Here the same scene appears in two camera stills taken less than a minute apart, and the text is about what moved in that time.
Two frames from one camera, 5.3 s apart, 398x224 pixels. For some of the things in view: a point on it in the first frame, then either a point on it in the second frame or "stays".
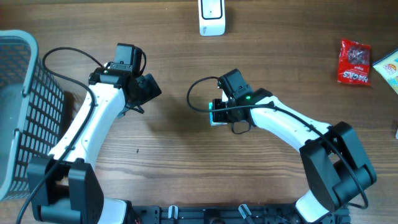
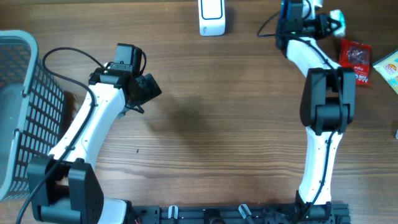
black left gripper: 150,90 stays
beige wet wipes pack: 388,68 stays
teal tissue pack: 217,117 -> 338,15
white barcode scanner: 212,17 stays
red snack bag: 354,63 stays
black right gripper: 234,119 -> 321,20
